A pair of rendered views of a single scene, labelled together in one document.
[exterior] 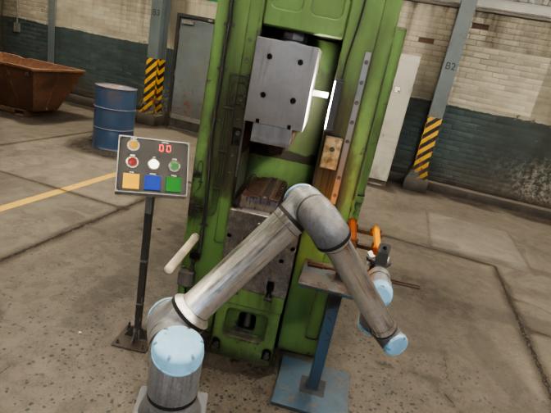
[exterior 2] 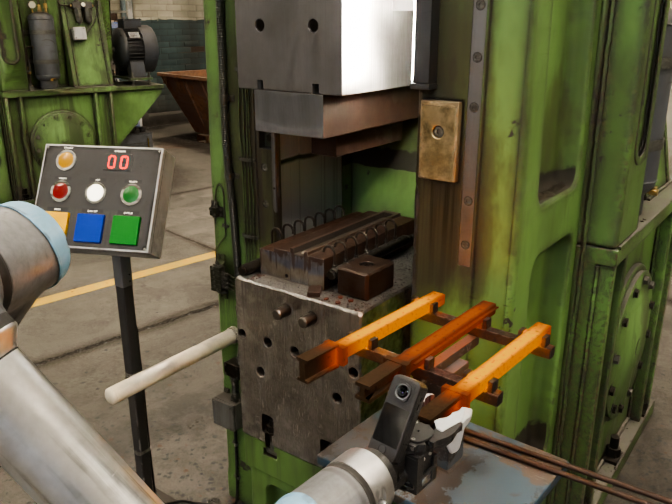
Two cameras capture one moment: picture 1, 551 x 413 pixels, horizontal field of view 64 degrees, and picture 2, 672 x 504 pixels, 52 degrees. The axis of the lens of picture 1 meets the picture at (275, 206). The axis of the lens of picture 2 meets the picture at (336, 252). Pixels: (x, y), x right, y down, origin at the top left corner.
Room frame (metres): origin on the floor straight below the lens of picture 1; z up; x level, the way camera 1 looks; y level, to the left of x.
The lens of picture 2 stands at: (0.94, -0.83, 1.52)
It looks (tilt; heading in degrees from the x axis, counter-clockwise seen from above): 19 degrees down; 32
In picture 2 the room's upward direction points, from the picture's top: straight up
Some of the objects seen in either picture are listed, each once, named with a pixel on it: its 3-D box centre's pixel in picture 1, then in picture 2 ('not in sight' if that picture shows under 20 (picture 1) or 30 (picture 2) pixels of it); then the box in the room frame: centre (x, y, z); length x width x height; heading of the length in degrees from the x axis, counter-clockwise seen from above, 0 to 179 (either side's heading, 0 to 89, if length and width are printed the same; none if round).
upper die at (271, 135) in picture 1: (276, 129); (342, 104); (2.41, 0.08, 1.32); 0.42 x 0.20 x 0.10; 176
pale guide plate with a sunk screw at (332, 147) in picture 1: (330, 152); (439, 140); (2.31, -0.23, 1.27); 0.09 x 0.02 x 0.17; 86
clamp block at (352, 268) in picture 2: not in sight; (366, 277); (2.25, -0.09, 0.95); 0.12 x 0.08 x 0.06; 176
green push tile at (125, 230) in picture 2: (173, 184); (125, 230); (2.08, 0.52, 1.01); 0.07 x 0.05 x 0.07; 111
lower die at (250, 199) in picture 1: (264, 192); (342, 242); (2.41, 0.08, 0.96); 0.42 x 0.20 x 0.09; 176
